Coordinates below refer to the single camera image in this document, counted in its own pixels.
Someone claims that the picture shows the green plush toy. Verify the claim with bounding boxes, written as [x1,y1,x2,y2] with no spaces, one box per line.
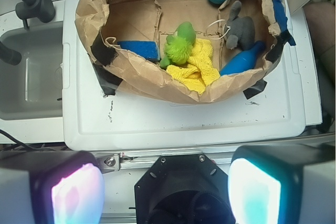
[160,22,196,69]

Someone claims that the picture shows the brown paper bag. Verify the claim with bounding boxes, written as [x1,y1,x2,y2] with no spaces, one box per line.
[75,0,295,104]

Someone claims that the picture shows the black hose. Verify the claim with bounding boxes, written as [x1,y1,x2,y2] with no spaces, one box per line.
[0,41,22,66]

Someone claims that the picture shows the black faucet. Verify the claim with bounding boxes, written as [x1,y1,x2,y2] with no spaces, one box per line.
[15,0,56,30]

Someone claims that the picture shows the grey plush elephant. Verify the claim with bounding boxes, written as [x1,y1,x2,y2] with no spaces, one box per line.
[224,1,255,51]

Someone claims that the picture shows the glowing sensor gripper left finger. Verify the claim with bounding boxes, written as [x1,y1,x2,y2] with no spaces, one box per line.
[1,151,105,223]

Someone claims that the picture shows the white plastic cooler lid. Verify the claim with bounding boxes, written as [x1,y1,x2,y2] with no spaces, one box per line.
[62,0,306,151]

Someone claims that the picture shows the yellow microfibre cloth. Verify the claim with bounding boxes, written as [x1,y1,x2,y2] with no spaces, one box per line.
[166,38,220,95]

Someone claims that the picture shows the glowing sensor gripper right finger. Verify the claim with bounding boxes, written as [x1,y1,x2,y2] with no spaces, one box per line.
[228,144,335,223]

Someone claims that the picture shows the blue plastic bottle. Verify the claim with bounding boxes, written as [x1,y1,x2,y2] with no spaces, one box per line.
[219,40,266,76]

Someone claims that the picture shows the grey sink basin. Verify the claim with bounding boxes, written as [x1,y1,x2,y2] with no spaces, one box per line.
[1,22,63,120]

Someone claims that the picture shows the aluminium frame rail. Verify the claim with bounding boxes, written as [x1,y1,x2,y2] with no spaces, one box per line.
[93,145,237,173]

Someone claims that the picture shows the blue sponge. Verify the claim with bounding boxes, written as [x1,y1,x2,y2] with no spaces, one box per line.
[117,40,160,62]

